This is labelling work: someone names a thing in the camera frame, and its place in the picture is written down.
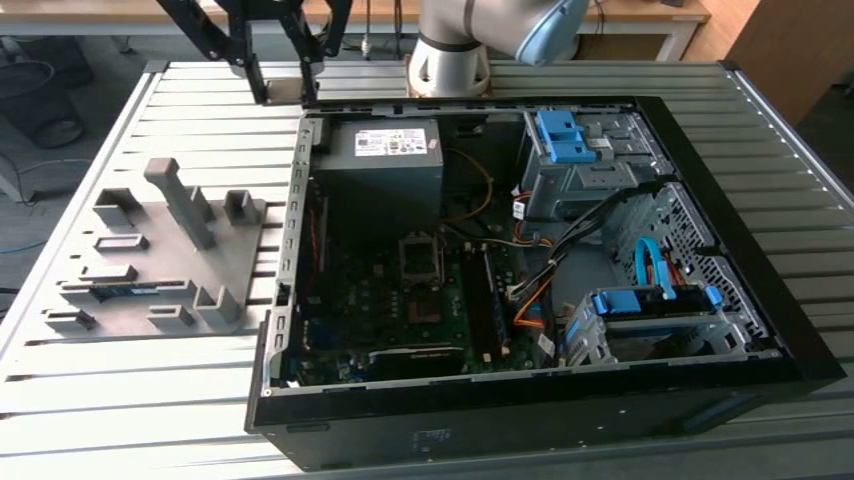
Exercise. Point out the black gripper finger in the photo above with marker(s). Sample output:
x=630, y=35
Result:
x=308, y=50
x=214, y=45

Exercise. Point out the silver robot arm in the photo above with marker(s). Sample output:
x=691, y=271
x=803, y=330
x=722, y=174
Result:
x=460, y=30

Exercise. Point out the CPU socket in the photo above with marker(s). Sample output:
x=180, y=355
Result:
x=427, y=309

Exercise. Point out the wooden desk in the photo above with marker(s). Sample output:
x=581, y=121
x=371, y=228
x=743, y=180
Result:
x=80, y=12

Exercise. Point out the grey power supply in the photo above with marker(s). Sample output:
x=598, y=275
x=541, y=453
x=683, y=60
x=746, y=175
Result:
x=387, y=162

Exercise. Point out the blue disk carrier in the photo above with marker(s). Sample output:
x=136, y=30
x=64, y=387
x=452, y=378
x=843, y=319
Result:
x=561, y=135

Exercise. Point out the grey parts rack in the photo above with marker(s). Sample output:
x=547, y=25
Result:
x=167, y=280

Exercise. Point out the grey metal disk bay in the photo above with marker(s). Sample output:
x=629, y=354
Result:
x=587, y=185
x=667, y=325

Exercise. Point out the RAM stick with blue label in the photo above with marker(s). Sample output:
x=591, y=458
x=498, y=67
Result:
x=134, y=290

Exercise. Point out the green motherboard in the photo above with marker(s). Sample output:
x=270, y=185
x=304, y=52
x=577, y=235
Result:
x=374, y=310

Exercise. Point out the black RAM slot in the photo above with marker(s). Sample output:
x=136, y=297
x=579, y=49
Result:
x=476, y=305

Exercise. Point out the black graphics card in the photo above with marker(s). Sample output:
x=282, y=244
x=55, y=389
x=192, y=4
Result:
x=414, y=362

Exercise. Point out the hard disk in blue carrier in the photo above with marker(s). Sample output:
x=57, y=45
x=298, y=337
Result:
x=621, y=302

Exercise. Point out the wooden cabinet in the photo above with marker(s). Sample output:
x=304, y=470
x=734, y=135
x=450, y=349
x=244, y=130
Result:
x=787, y=50

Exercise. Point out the black PC case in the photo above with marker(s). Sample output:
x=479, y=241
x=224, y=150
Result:
x=534, y=425

